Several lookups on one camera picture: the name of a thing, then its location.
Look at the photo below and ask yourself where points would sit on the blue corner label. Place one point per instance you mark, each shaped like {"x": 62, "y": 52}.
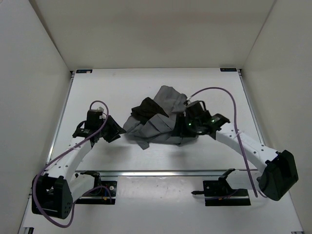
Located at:
{"x": 228, "y": 69}
{"x": 84, "y": 71}

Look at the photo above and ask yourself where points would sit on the left blue corner label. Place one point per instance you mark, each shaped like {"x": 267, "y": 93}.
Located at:
{"x": 84, "y": 71}

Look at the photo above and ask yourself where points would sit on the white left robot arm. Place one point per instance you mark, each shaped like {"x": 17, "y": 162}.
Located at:
{"x": 59, "y": 187}

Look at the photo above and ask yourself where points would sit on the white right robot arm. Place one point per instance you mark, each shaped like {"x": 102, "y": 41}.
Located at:
{"x": 278, "y": 172}

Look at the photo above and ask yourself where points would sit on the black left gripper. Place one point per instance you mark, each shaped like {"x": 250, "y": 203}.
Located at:
{"x": 115, "y": 130}

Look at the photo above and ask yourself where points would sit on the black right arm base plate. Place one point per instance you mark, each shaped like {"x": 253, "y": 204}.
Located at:
{"x": 219, "y": 193}

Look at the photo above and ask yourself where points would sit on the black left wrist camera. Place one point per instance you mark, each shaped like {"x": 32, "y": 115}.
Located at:
{"x": 94, "y": 119}

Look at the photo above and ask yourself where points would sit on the grey pleated skirt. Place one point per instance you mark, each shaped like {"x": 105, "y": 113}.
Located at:
{"x": 154, "y": 120}

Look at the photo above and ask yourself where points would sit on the right blue corner label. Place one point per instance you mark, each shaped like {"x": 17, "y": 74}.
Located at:
{"x": 228, "y": 69}

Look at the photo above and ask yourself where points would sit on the aluminium front table rail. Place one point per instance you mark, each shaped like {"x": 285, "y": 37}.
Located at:
{"x": 164, "y": 173}

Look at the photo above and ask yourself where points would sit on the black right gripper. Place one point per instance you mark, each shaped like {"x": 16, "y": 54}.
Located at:
{"x": 179, "y": 131}

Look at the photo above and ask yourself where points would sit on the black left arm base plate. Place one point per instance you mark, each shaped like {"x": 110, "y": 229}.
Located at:
{"x": 106, "y": 195}

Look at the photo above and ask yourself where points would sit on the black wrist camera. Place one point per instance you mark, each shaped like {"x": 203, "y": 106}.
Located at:
{"x": 94, "y": 119}
{"x": 195, "y": 108}

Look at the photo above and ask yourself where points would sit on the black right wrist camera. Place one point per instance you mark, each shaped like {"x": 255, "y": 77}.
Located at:
{"x": 195, "y": 108}

